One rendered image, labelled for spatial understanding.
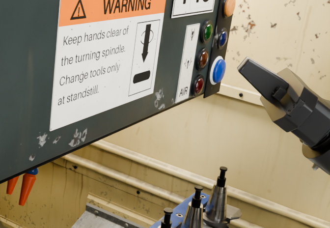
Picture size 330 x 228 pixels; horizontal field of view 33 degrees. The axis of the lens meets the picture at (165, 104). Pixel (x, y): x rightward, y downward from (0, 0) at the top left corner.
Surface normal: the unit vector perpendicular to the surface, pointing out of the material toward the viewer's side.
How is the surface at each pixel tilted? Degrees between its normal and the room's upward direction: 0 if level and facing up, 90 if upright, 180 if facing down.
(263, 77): 90
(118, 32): 90
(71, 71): 90
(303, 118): 90
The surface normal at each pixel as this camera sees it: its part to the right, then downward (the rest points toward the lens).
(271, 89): 0.01, 0.31
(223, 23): 0.86, 0.26
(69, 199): -0.49, 0.21
